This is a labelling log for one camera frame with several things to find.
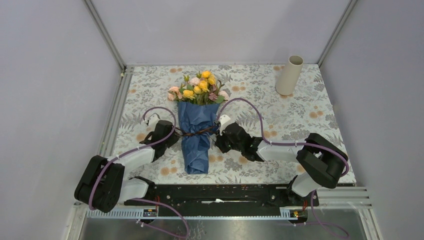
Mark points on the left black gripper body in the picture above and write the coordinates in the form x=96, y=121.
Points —
x=170, y=141

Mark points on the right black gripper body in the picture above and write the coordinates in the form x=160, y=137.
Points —
x=236, y=146

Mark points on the brown ribbon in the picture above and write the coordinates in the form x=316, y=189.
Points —
x=209, y=130

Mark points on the blue wrapping paper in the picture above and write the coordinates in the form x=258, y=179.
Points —
x=192, y=118

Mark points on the artificial flower bunch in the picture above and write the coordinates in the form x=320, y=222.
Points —
x=203, y=89

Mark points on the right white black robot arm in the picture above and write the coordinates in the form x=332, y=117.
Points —
x=323, y=163

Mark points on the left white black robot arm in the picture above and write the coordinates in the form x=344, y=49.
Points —
x=106, y=181

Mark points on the beige cylindrical vase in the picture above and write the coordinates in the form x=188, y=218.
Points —
x=286, y=83

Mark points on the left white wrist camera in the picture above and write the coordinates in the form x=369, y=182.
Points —
x=153, y=119

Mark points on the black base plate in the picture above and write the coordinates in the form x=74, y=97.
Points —
x=220, y=199

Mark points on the white slotted cable duct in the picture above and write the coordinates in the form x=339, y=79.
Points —
x=145, y=214

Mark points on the left aluminium frame post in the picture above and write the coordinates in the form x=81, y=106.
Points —
x=92, y=10

